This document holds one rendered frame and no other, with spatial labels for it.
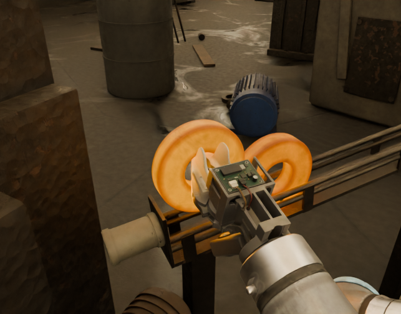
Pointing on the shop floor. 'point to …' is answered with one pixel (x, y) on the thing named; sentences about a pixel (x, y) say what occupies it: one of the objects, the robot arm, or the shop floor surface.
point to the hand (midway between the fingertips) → (200, 157)
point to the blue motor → (254, 106)
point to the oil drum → (137, 47)
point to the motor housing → (157, 303)
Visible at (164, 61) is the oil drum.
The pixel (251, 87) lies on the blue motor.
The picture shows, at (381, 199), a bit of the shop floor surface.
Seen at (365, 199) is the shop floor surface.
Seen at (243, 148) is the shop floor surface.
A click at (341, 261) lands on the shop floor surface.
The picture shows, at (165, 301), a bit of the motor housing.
